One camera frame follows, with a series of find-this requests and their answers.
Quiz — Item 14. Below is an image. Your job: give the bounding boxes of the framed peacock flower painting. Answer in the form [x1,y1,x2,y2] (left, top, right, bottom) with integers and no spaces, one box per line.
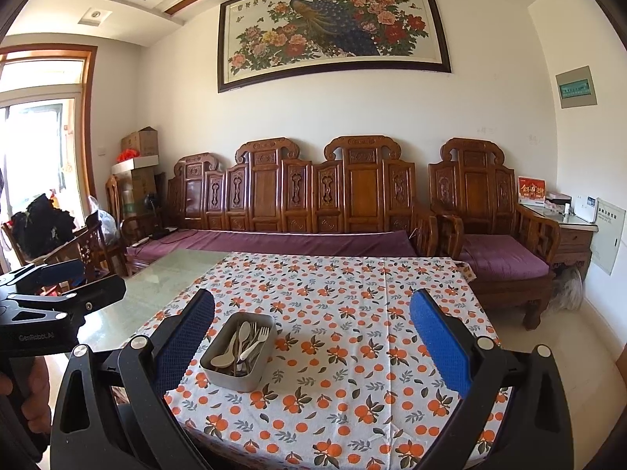
[217,0,452,94]

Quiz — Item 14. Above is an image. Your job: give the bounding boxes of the white plastic spoon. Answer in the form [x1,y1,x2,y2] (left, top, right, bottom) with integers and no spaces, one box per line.
[210,333,246,369]

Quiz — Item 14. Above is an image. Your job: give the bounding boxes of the purple armchair cushion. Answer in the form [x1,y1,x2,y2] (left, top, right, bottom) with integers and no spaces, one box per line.
[460,247,550,281]

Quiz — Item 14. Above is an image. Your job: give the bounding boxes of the black bag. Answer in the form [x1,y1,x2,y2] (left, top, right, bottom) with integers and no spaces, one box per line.
[11,195,74,260]

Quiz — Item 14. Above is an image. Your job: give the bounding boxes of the person's left hand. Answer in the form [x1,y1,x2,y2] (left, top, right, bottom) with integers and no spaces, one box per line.
[0,354,54,456]

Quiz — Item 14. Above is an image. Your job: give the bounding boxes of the carved wooden sofa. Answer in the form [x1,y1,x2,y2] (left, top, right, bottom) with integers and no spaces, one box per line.
[167,137,439,258]

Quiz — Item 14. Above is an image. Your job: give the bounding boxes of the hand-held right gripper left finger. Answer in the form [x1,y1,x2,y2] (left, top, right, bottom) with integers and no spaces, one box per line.
[50,289,216,470]

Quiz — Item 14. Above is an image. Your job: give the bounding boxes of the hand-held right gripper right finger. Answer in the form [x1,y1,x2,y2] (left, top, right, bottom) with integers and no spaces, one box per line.
[396,288,575,470]

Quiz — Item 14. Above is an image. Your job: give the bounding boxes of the wall panel with green label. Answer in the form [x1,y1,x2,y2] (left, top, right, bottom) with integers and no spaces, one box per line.
[555,66,598,109]

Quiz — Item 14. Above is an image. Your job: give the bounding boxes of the carved wooden armchair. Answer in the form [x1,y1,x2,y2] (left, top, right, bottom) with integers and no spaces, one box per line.
[428,138,562,331]

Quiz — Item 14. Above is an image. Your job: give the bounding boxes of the metal spoon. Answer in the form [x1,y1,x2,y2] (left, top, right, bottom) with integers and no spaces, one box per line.
[235,320,252,375]

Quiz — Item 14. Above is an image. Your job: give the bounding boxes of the wooden door frame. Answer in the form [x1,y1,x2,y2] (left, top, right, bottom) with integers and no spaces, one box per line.
[0,44,99,216]

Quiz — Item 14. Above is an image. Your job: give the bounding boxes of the wooden dining chair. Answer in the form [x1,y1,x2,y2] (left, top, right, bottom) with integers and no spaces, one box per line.
[0,220,128,295]

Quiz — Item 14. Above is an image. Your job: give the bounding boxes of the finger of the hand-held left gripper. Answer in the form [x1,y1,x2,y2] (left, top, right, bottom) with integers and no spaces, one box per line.
[7,274,127,322]
[0,258,88,295]

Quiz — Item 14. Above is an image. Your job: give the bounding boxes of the white plastic fork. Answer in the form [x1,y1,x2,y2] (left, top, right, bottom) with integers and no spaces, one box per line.
[238,327,271,360]

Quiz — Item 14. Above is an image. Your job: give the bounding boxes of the red gift box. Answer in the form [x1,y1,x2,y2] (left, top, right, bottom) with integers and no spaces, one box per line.
[518,176,547,205]

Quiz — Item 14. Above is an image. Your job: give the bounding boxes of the white plastic bag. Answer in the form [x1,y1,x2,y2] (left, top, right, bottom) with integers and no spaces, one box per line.
[87,196,118,246]

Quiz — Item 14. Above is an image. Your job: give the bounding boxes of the grey metal cabinet door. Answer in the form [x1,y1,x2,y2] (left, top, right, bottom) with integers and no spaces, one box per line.
[590,197,627,276]

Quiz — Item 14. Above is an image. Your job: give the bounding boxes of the brown cardboard box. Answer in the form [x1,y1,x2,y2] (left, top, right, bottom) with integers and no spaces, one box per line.
[121,127,158,157]

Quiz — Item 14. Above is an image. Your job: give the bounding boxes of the white flat box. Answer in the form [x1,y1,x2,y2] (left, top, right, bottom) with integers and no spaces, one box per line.
[112,155,160,175]

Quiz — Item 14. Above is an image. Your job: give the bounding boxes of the grey metal tray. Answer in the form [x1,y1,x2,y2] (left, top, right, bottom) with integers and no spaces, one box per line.
[200,311,276,392]

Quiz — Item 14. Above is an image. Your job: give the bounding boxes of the translucent plastic bag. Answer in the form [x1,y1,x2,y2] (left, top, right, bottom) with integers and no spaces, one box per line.
[551,264,585,311]

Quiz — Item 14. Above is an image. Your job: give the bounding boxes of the purple sofa cushion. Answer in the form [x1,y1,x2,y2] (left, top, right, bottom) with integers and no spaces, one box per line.
[126,229,417,268]

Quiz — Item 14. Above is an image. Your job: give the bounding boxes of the orange print tablecloth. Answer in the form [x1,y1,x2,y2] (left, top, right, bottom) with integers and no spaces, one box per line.
[164,252,513,470]

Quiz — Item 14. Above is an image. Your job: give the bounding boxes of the black flat panel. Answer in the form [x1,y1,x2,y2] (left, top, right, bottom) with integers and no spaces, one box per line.
[154,172,170,228]

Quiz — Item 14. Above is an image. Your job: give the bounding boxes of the white device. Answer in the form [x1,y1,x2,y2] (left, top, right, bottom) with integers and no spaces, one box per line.
[571,196,598,223]

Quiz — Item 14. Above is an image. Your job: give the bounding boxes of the wooden side table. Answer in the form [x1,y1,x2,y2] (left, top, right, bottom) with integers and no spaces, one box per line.
[522,196,598,280]

